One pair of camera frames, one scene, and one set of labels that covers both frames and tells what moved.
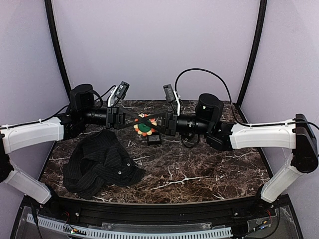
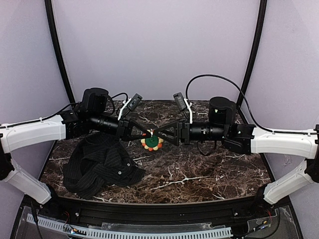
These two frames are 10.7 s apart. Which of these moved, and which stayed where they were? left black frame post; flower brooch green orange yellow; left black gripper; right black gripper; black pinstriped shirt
Moved: flower brooch green orange yellow; left black gripper; right black gripper
Stayed: black pinstriped shirt; left black frame post
